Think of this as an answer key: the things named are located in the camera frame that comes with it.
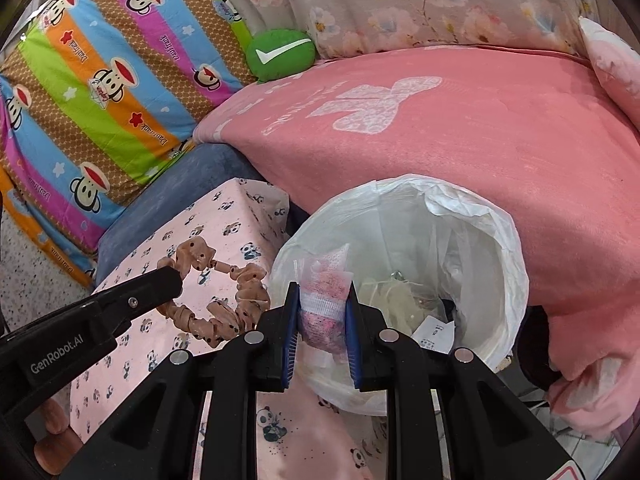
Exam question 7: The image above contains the bin with white bag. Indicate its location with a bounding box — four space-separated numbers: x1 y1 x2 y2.
270 174 530 417

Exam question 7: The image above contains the white paper receipt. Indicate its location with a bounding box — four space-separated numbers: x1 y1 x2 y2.
412 317 456 351

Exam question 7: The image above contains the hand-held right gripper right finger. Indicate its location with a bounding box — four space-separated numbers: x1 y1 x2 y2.
345 280 573 480

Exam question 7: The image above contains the pink pillow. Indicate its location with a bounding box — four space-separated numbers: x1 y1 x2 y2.
578 16 640 136

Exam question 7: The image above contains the pink mesh packet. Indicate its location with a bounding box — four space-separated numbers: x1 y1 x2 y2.
295 244 351 356

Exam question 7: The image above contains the pink panda print tablecloth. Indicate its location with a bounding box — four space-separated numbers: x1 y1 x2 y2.
70 177 391 480

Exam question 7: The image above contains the pink blanket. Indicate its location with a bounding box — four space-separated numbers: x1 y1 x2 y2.
192 46 640 436

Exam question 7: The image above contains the green check mark cushion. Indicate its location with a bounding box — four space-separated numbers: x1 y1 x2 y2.
245 29 317 83

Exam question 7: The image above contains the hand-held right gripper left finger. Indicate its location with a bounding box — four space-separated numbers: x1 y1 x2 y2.
60 280 302 480

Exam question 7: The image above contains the blue denim cushion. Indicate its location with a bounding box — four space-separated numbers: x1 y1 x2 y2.
95 145 266 286

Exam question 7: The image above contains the striped monkey print pillow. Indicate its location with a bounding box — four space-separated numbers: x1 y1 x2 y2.
0 0 258 288

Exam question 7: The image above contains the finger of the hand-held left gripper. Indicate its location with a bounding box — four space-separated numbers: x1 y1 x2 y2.
92 266 184 338

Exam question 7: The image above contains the translucent pale stocking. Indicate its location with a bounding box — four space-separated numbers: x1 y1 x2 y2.
357 272 436 326

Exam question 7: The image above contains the brown dotted scrunchie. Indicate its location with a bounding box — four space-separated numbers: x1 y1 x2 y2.
156 237 271 350

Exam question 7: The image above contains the grey floral sheet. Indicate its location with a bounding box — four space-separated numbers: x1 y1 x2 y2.
215 0 598 61

